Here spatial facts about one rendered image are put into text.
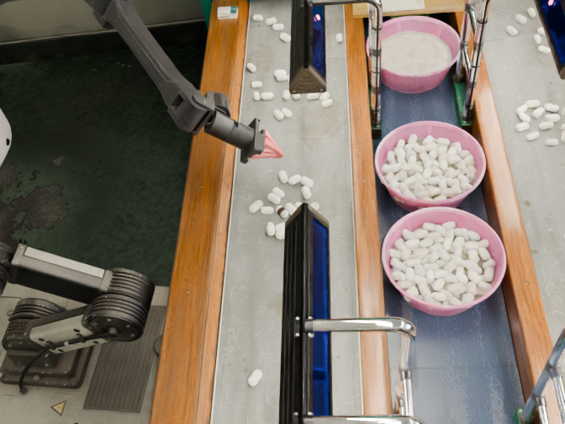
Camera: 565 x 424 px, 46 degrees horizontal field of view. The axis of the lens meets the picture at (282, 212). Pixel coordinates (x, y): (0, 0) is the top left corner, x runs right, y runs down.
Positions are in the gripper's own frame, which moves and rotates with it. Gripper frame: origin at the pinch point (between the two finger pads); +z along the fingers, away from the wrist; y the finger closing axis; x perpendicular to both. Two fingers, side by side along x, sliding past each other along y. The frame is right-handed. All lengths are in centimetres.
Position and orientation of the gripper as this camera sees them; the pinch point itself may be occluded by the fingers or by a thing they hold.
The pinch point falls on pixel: (279, 155)
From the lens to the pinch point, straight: 164.3
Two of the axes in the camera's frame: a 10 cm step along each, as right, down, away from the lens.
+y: 0.2, -7.9, 6.1
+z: 8.2, 3.6, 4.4
